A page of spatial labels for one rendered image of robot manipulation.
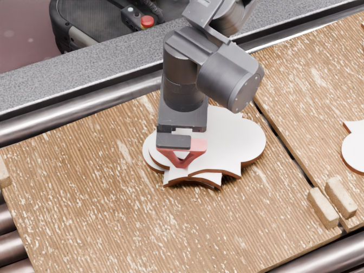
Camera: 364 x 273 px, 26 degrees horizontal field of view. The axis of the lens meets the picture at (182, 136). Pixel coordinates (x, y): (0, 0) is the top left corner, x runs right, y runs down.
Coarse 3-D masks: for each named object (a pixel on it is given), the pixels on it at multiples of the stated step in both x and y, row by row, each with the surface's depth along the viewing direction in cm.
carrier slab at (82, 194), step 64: (64, 128) 122; (128, 128) 122; (64, 192) 115; (128, 192) 115; (192, 192) 115; (256, 192) 115; (64, 256) 109; (128, 256) 109; (192, 256) 109; (256, 256) 109
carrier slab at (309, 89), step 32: (320, 32) 134; (352, 32) 134; (288, 64) 129; (320, 64) 129; (352, 64) 129; (256, 96) 125; (288, 96) 125; (320, 96) 125; (352, 96) 125; (288, 128) 122; (320, 128) 122; (320, 160) 118; (352, 192) 115; (352, 224) 112
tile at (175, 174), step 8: (152, 136) 115; (152, 144) 115; (152, 152) 114; (160, 160) 113; (168, 160) 113; (168, 168) 113; (176, 168) 112; (184, 168) 112; (240, 168) 113; (176, 176) 111; (184, 176) 111; (192, 176) 111; (200, 176) 111; (208, 176) 111; (216, 176) 111; (216, 184) 111
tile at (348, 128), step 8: (352, 128) 120; (360, 128) 120; (352, 136) 119; (360, 136) 119; (344, 144) 119; (352, 144) 119; (360, 144) 119; (344, 152) 118; (352, 152) 118; (360, 152) 118; (344, 160) 117; (352, 160) 117; (360, 160) 117; (352, 168) 117; (360, 168) 116
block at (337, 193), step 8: (328, 184) 113; (336, 184) 113; (328, 192) 114; (336, 192) 112; (344, 192) 112; (336, 200) 112; (344, 200) 111; (352, 200) 111; (344, 208) 111; (352, 208) 110; (344, 216) 112; (352, 216) 112
